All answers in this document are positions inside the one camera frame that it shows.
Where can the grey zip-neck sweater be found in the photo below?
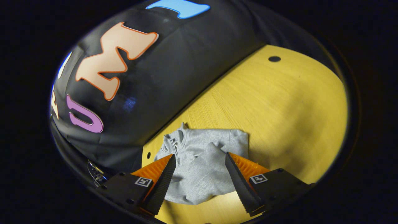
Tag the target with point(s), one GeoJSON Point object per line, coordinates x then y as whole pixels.
{"type": "Point", "coordinates": [199, 155]}

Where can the shiny metal object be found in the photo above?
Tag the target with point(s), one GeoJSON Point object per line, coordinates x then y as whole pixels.
{"type": "Point", "coordinates": [97, 174]}

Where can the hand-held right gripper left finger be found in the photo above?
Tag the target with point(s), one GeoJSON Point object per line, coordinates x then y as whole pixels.
{"type": "Point", "coordinates": [161, 189]}

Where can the black backdrop cloth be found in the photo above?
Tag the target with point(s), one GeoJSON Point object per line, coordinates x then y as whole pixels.
{"type": "Point", "coordinates": [186, 62]}

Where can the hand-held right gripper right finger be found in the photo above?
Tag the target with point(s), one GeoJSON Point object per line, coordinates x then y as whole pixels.
{"type": "Point", "coordinates": [244, 189]}

